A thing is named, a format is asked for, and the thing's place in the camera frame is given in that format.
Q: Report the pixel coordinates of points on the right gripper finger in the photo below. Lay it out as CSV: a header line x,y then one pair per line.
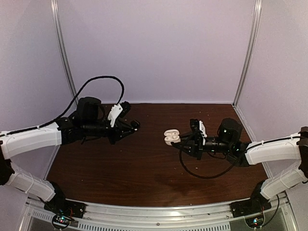
x,y
185,136
181,147

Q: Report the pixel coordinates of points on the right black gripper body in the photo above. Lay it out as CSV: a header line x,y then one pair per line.
x,y
198,146

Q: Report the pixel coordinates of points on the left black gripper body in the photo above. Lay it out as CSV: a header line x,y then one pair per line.
x,y
113,137

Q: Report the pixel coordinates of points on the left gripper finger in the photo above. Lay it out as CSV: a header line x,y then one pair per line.
x,y
125,126
125,133

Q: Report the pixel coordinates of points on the black earbud charging case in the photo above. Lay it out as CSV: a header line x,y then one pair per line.
x,y
135,124

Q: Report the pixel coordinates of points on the white earbud charging case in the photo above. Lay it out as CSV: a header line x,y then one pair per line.
x,y
172,136

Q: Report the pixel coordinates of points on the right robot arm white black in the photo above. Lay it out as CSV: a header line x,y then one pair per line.
x,y
245,154

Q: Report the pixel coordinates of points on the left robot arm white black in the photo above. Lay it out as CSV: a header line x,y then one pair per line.
x,y
84,124

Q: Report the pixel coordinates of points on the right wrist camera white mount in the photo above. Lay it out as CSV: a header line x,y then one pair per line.
x,y
199,127

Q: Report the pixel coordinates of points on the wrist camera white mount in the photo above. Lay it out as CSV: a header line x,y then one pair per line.
x,y
199,127
118,111

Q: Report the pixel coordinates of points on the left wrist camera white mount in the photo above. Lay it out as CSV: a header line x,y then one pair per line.
x,y
118,111

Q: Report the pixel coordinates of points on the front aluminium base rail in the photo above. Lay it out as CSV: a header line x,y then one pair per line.
x,y
210,217

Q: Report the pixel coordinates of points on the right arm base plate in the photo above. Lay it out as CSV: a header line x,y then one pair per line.
x,y
249,207

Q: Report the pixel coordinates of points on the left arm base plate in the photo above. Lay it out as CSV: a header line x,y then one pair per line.
x,y
68,208

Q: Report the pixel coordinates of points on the left aluminium frame post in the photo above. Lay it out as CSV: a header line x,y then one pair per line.
x,y
61,44

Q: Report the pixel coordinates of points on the aluminium frame post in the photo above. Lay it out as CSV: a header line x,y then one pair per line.
x,y
61,44
250,48

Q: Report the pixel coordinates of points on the right aluminium frame post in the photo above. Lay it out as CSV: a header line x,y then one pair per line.
x,y
250,48

